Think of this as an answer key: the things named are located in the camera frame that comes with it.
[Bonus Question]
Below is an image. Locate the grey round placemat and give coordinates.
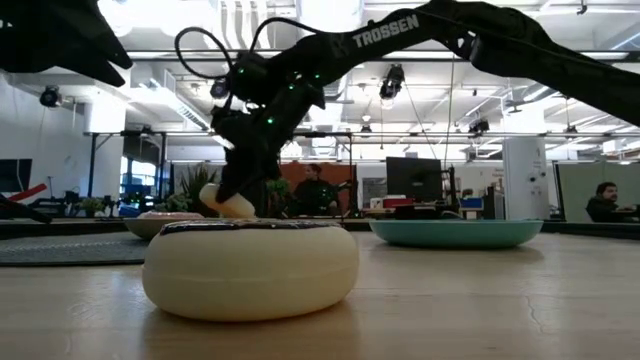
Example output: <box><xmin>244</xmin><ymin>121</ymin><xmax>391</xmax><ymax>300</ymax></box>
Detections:
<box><xmin>0</xmin><ymin>231</ymin><xmax>151</xmax><ymax>267</ymax></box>

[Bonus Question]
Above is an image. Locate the large chocolate iced donut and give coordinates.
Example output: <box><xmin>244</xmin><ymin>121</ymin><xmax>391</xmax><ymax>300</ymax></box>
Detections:
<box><xmin>141</xmin><ymin>218</ymin><xmax>360</xmax><ymax>323</ymax></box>

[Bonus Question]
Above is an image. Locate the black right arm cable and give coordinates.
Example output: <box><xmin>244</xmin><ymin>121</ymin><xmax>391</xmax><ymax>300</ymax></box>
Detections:
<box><xmin>173</xmin><ymin>17</ymin><xmax>326</xmax><ymax>81</ymax></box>

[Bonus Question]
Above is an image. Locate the black ceiling spotlight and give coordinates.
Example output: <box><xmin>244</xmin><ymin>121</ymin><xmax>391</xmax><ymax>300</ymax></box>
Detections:
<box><xmin>378</xmin><ymin>63</ymin><xmax>406</xmax><ymax>100</ymax></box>

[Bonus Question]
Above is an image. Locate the small green potted plant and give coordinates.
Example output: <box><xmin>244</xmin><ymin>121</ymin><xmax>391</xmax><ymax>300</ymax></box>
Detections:
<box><xmin>153</xmin><ymin>164</ymin><xmax>221</xmax><ymax>217</ymax></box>

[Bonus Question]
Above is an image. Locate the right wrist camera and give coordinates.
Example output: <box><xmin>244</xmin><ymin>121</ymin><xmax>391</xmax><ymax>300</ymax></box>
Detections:
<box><xmin>209</xmin><ymin>77</ymin><xmax>234</xmax><ymax>101</ymax></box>

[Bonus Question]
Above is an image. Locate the grey partition screen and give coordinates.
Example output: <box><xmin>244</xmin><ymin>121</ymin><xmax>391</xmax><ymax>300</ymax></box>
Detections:
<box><xmin>554</xmin><ymin>162</ymin><xmax>640</xmax><ymax>222</ymax></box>

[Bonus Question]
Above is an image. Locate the large pink iced donut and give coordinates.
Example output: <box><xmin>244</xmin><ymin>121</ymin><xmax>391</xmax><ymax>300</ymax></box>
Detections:
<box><xmin>137</xmin><ymin>210</ymin><xmax>206</xmax><ymax>221</ymax></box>

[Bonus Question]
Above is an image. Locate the large purple iced donut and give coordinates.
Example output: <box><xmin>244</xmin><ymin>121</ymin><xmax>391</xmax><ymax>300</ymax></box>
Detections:
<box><xmin>198</xmin><ymin>182</ymin><xmax>257</xmax><ymax>219</ymax></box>

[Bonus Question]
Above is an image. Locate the narrow white pillar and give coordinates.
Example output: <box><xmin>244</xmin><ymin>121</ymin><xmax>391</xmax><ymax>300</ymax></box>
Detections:
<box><xmin>502</xmin><ymin>137</ymin><xmax>551</xmax><ymax>221</ymax></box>

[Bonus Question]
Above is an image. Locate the dark wall screen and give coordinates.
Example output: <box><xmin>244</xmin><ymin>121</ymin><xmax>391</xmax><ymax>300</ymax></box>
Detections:
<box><xmin>0</xmin><ymin>158</ymin><xmax>34</xmax><ymax>194</ymax></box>

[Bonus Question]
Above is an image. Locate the black metal table frame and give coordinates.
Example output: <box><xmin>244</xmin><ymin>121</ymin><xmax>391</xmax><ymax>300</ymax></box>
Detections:
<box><xmin>0</xmin><ymin>217</ymin><xmax>640</xmax><ymax>236</ymax></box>

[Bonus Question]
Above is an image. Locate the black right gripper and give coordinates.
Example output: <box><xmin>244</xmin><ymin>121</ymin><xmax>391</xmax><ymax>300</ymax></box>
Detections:
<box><xmin>212</xmin><ymin>93</ymin><xmax>324</xmax><ymax>204</ymax></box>

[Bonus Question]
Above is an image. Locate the black ceiling camera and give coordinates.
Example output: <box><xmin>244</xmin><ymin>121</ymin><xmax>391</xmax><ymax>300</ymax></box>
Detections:
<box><xmin>39</xmin><ymin>84</ymin><xmax>64</xmax><ymax>109</ymax></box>

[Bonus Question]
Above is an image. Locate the green leafy plant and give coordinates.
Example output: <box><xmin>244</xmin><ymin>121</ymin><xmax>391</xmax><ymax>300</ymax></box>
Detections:
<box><xmin>264</xmin><ymin>177</ymin><xmax>294</xmax><ymax>216</ymax></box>

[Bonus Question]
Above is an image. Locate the black monitor on stand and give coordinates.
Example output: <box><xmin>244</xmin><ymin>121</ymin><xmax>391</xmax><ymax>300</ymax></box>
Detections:
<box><xmin>385</xmin><ymin>156</ymin><xmax>444</xmax><ymax>204</ymax></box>

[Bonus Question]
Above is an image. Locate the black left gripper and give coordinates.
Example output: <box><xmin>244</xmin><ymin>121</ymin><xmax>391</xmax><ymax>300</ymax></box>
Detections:
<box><xmin>0</xmin><ymin>0</ymin><xmax>135</xmax><ymax>88</ymax></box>

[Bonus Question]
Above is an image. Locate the seated person in dark top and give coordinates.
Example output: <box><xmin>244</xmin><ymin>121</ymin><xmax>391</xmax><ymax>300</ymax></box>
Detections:
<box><xmin>292</xmin><ymin>163</ymin><xmax>351</xmax><ymax>217</ymax></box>

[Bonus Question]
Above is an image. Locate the teal round plate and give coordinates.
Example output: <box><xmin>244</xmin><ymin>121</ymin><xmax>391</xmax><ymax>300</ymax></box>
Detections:
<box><xmin>368</xmin><ymin>218</ymin><xmax>545</xmax><ymax>250</ymax></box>

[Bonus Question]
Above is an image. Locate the cream round plate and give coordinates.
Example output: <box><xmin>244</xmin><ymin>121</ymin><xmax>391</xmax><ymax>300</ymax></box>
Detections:
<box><xmin>123</xmin><ymin>215</ymin><xmax>211</xmax><ymax>241</ymax></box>

